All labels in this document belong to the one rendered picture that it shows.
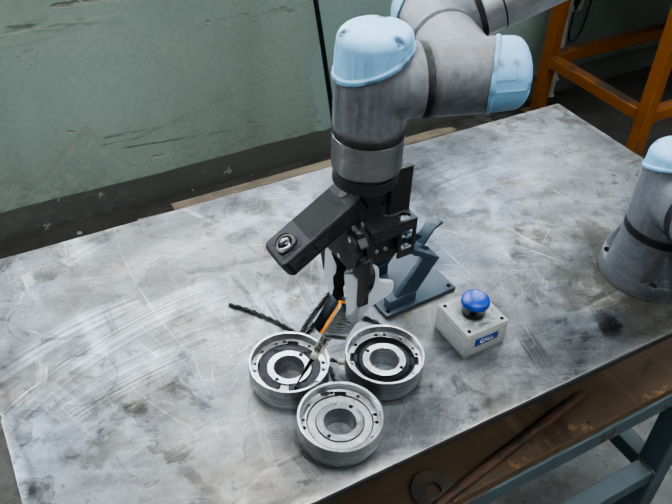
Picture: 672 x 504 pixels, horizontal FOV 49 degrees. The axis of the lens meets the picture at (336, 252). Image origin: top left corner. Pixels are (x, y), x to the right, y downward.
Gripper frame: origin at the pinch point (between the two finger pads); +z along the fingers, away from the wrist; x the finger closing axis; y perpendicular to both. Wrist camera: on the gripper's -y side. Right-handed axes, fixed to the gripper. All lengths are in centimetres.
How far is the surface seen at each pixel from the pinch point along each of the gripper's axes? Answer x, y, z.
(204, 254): 32.7, -4.6, 13.2
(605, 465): 0, 81, 93
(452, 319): -1.8, 17.1, 8.8
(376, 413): -8.7, -0.1, 10.3
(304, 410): -3.9, -7.5, 10.2
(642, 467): -13, 69, 69
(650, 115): 85, 187, 67
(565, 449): -13, 38, 40
